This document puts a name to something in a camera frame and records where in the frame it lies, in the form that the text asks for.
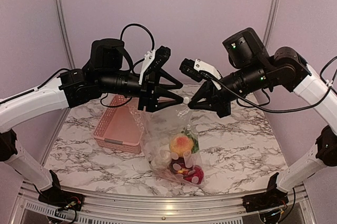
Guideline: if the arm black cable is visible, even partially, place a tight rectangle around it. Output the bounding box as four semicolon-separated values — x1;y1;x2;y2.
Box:
100;23;156;108
202;55;337;114

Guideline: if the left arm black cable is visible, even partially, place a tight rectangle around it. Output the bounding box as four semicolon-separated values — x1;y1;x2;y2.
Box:
100;23;156;108

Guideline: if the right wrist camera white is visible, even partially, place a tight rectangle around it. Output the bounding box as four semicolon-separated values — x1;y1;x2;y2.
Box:
179;59;222;90

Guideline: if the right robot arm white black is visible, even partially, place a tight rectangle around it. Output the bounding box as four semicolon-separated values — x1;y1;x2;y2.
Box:
180;27;336;207

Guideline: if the dark maroon toy fruit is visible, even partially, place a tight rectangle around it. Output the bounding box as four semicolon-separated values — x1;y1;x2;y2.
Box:
169;158;196;179

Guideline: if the yellow toy lemon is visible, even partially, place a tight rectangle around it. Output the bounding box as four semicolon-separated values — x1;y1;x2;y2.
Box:
169;134;193;156

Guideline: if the aluminium frame post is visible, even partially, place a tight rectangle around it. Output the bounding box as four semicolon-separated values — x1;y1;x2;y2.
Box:
263;0;280;47
54;0;75;69

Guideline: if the red toy apple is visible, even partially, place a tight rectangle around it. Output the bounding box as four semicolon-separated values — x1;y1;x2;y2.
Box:
183;165;204;185

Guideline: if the right aluminium frame post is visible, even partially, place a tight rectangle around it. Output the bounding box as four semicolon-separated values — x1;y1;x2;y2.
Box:
263;0;280;47

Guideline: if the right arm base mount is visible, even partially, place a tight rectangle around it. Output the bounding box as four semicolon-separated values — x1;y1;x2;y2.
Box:
242;172;289;212

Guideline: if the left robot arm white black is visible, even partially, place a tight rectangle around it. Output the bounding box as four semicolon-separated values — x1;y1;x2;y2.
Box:
1;38;183;206

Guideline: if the aluminium front rail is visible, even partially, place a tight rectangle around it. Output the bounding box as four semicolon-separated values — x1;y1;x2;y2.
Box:
10;179;316;224

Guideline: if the left aluminium frame post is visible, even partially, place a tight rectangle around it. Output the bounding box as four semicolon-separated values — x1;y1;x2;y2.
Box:
54;0;75;69

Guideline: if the pink perforated plastic basket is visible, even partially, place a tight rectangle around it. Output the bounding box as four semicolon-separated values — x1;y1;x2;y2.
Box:
93;95;143;154

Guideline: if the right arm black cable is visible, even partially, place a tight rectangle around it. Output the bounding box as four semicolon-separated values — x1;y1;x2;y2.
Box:
202;55;337;114

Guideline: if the clear pink zip top bag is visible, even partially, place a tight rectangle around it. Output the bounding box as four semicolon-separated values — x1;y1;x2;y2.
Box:
128;98;205;187

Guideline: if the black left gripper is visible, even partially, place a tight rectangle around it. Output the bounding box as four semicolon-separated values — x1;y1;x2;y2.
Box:
98;69;185;112

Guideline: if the white toy vegetable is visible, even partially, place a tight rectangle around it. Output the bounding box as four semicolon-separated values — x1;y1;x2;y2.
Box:
149;144;172;170

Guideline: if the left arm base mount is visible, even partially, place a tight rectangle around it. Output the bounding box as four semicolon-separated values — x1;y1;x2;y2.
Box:
35;170;84;211

